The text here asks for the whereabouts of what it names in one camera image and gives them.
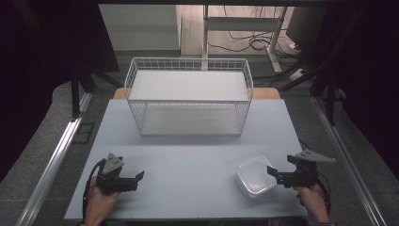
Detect aluminium rail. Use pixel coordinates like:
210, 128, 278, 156
14, 91, 94, 226
310, 95, 390, 226

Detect dark grey box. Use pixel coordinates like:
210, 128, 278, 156
285, 6, 327, 53

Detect clear square plastic container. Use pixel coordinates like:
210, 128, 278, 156
234, 155, 279, 202

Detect black square floor frame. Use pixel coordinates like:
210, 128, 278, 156
72, 121, 96, 145

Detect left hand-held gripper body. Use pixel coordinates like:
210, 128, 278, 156
95, 152, 139, 195

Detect person's left hand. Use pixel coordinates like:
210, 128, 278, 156
84, 175, 122, 226

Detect white power strip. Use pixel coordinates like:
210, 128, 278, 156
287, 67, 305, 83

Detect dark curtain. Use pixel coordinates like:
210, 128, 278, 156
0, 0, 120, 184
325, 0, 399, 181

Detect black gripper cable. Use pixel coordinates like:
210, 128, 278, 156
315, 171, 333, 218
81, 159, 107, 222

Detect wooden table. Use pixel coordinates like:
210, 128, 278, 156
112, 87, 282, 101

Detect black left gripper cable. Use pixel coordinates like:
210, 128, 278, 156
81, 159, 107, 222

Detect white wire shelf rack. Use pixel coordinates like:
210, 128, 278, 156
123, 56, 254, 137

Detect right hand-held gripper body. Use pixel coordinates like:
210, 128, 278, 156
276, 148, 337, 189

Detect person's right hand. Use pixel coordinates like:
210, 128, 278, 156
294, 183, 331, 224

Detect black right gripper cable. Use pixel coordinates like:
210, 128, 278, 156
315, 171, 333, 218

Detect black floor cables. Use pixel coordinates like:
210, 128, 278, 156
207, 5, 303, 55

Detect white desk frame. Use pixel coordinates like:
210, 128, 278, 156
201, 4, 289, 74

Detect white cabinet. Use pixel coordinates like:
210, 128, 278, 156
98, 4, 184, 58

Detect black metal stand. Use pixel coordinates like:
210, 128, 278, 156
70, 61, 124, 122
278, 12, 361, 127

